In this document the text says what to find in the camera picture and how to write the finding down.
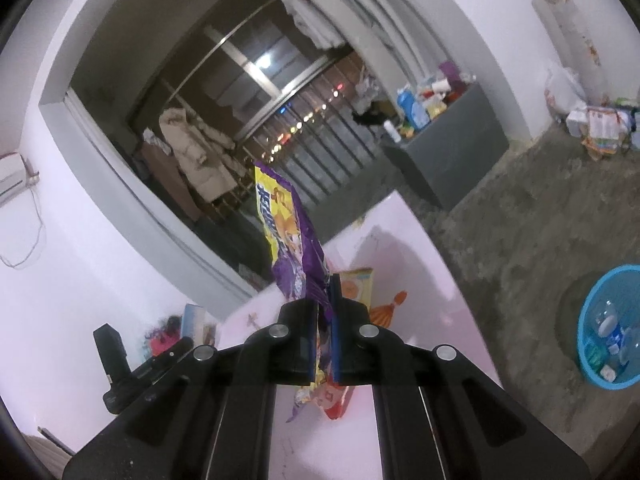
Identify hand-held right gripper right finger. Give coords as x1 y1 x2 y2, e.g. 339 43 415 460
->
329 273 592 480

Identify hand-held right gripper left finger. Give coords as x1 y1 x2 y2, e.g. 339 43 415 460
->
61 300 322 480

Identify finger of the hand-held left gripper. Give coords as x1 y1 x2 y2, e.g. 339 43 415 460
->
132 337 195 386

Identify orange snack packet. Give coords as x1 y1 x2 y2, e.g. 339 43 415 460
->
340 267 375 307

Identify white red paper bag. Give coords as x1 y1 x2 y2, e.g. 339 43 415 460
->
320 385 352 422

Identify yellow purple snack bag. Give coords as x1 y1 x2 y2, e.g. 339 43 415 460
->
254 161 333 423

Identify blue plastic wastebasket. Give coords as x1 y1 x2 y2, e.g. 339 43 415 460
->
577 265 640 391

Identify clear plastic bottle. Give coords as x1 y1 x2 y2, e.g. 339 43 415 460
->
593 300 618 337

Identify red pink clothing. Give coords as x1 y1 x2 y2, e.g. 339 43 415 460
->
145 315 182 359

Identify white printed box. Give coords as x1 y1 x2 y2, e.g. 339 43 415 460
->
182 304 219 347

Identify metal railing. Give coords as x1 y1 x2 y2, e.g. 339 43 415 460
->
240 55 396 208

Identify beige hanging coat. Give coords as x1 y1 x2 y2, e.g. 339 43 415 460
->
159 108 237 204

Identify white air conditioner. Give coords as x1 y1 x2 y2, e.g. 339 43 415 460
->
0 152 32 207

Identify grey cabinet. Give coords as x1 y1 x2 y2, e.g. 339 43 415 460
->
382 82 511 211

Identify black bag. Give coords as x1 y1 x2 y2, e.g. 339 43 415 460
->
352 107 396 129

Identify blue detergent bottle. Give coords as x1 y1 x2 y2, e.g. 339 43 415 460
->
397 87 431 131

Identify cluster of small packets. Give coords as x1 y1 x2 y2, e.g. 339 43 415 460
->
415 72 477 122

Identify white hanging clothes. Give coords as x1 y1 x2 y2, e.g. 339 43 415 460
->
280 0 347 52

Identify white plastic bag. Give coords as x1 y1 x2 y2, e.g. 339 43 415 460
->
545 60 587 122

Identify pile of printed cartons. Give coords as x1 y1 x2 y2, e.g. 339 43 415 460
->
565 97 640 162

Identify rolled printed wallpaper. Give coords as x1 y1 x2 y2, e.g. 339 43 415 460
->
530 0 602 68

